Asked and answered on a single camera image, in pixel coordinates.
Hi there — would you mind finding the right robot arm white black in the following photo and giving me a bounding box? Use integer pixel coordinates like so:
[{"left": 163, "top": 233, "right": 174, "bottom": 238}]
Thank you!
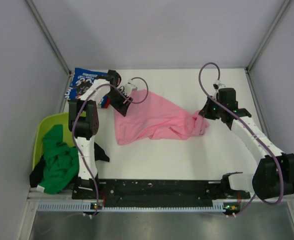
[{"left": 199, "top": 83, "right": 294, "bottom": 200}]

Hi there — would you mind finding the green t shirt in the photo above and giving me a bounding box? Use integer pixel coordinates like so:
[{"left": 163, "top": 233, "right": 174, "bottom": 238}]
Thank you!
[{"left": 36, "top": 124, "right": 79, "bottom": 195}]

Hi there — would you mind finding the grey slotted cable duct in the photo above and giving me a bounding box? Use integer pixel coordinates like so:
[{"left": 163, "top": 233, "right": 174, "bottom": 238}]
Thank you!
[{"left": 36, "top": 201, "right": 239, "bottom": 213}]

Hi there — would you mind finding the lime green plastic bin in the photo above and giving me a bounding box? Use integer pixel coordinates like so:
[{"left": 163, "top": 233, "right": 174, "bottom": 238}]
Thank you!
[{"left": 32, "top": 112, "right": 75, "bottom": 170}]

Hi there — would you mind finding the pink t shirt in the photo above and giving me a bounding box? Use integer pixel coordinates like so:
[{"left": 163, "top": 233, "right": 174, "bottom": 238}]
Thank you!
[{"left": 114, "top": 89, "right": 210, "bottom": 145}]

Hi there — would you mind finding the folded blue printed t shirt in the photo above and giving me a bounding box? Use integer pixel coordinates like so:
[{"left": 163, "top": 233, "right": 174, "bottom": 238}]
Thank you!
[{"left": 64, "top": 67, "right": 107, "bottom": 100}]

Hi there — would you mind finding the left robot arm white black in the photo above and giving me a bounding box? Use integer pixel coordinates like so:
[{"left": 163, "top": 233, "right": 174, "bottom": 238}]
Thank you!
[{"left": 68, "top": 69, "right": 133, "bottom": 199}]

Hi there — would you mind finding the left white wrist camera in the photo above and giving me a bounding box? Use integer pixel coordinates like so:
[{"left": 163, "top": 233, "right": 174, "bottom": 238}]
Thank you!
[{"left": 123, "top": 79, "right": 138, "bottom": 95}]

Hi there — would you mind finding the black t shirt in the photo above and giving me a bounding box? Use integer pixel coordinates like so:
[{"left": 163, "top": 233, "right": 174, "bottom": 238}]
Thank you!
[{"left": 29, "top": 143, "right": 110, "bottom": 188}]

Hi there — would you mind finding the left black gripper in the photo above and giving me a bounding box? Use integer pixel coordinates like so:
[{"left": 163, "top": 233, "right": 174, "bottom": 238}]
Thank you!
[{"left": 106, "top": 88, "right": 133, "bottom": 116}]

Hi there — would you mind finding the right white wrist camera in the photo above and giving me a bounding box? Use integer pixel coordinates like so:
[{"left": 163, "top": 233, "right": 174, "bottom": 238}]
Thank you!
[{"left": 213, "top": 79, "right": 226, "bottom": 91}]

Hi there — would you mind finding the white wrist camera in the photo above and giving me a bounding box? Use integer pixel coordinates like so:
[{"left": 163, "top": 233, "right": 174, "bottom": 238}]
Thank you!
[
  {"left": 213, "top": 79, "right": 226, "bottom": 91},
  {"left": 123, "top": 79, "right": 138, "bottom": 95}
]

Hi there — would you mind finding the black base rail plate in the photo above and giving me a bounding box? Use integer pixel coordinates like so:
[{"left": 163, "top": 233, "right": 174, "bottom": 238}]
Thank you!
[{"left": 71, "top": 179, "right": 250, "bottom": 207}]

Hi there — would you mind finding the folded red t shirt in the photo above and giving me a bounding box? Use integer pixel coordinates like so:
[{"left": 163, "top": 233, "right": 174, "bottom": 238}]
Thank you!
[{"left": 103, "top": 96, "right": 111, "bottom": 109}]

